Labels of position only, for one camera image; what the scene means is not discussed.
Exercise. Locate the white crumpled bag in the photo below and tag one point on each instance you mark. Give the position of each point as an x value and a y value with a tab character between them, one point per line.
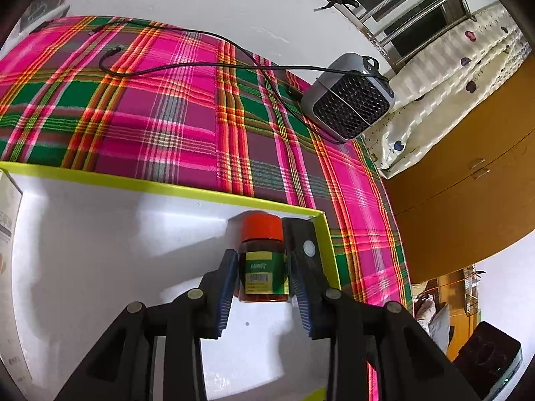
432	321

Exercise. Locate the pink plaid desktop cloth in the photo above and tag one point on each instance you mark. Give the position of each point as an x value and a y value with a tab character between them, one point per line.
167	112

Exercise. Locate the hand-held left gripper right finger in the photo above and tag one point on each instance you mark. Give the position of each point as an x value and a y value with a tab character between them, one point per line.
307	305

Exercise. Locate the cream dotted curtain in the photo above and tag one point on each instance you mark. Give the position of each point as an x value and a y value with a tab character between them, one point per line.
459	62

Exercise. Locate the brown wooden wardrobe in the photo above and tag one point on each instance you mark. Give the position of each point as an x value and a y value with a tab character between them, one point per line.
459	183

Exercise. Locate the brown bottle orange cap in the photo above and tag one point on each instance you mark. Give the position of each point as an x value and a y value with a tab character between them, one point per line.
261	234

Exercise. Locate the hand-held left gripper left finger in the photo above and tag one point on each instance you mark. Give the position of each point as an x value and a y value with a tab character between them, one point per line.
225	292

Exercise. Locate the metal window grille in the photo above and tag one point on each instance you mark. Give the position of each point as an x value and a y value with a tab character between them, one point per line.
397	4

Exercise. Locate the black electronic device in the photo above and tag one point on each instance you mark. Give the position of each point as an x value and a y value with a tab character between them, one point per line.
489	355

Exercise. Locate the yellow-green tray box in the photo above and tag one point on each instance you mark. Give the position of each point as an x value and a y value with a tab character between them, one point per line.
104	238

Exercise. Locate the grey desktop heater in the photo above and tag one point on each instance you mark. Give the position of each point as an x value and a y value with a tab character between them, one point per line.
351	100

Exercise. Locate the slim white box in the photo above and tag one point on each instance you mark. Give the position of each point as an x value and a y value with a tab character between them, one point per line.
8	217

